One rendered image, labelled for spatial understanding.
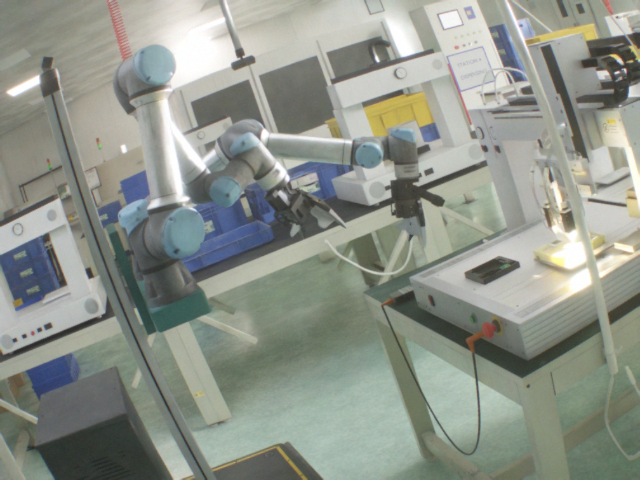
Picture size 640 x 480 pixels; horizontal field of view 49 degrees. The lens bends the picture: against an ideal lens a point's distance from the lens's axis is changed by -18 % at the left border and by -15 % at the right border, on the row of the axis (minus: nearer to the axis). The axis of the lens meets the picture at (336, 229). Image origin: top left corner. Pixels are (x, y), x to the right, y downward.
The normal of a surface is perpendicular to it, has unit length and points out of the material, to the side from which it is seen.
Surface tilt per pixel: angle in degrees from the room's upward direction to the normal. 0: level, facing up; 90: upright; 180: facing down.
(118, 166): 68
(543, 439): 90
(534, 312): 0
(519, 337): 90
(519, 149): 90
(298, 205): 87
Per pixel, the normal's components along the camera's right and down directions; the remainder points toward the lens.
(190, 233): 0.67, 0.04
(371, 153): -0.09, 0.22
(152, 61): 0.62, -0.22
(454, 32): 0.26, 0.10
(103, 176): 0.11, -0.26
